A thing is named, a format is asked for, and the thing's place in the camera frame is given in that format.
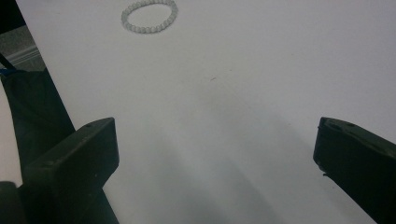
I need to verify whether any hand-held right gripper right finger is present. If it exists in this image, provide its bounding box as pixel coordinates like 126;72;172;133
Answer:
313;117;396;224

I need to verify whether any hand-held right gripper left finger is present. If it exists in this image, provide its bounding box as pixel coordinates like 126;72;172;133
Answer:
20;117;120;224

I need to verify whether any white bead bracelet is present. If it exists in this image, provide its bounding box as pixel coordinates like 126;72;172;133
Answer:
120;0;179;35

